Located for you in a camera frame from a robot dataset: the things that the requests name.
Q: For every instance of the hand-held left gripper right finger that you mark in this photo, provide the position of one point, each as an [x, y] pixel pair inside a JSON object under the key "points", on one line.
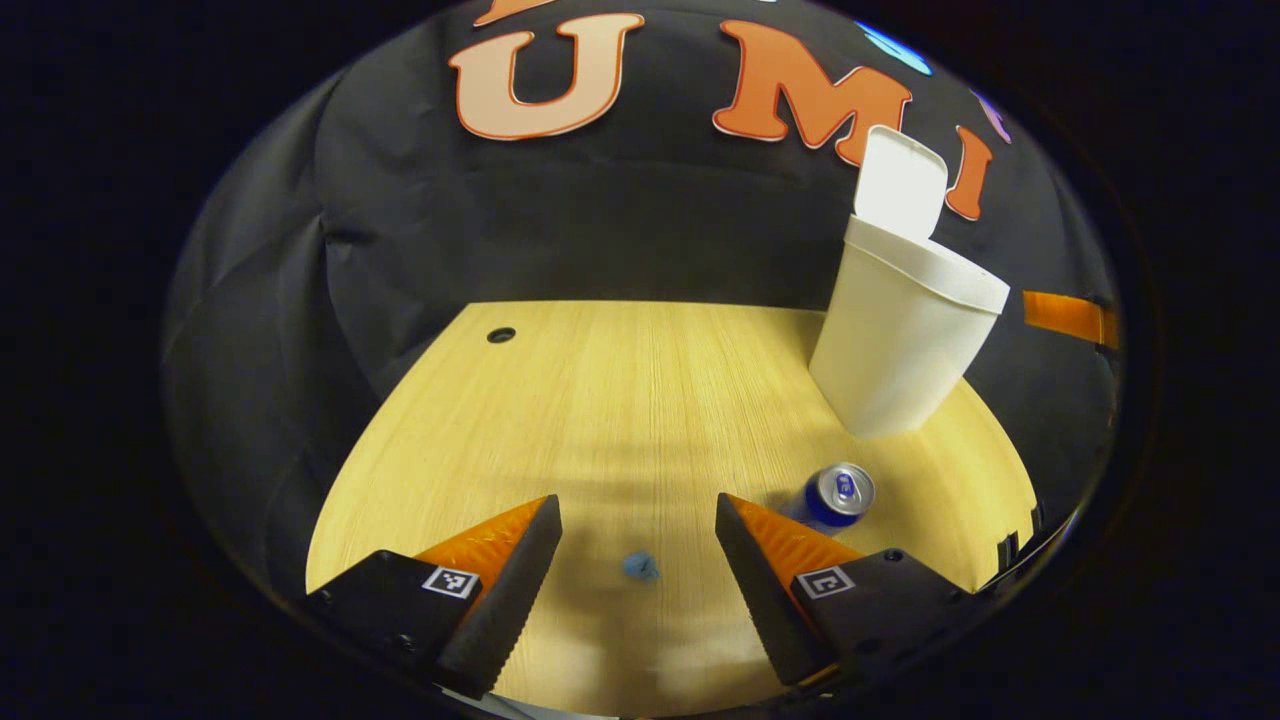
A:
{"points": [[760, 595]]}

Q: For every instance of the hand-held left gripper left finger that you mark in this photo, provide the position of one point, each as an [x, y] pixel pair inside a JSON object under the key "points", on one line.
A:
{"points": [[520, 585]]}

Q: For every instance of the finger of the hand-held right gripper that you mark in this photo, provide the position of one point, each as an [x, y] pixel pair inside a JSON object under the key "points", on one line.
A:
{"points": [[1065, 316]]}

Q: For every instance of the blue paper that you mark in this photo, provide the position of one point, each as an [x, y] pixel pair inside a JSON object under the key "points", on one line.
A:
{"points": [[641, 567]]}

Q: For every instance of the blue pop can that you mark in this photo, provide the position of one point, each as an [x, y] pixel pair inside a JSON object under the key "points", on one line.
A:
{"points": [[838, 495]]}

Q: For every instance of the white desktop garbage bin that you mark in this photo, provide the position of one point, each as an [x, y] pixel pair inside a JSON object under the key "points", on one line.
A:
{"points": [[900, 340]]}

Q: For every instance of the wooden desktop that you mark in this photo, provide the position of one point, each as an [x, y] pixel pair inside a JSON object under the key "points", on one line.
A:
{"points": [[620, 420]]}

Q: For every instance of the black backdrop cloth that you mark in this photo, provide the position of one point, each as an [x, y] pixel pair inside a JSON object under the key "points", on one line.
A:
{"points": [[600, 220]]}

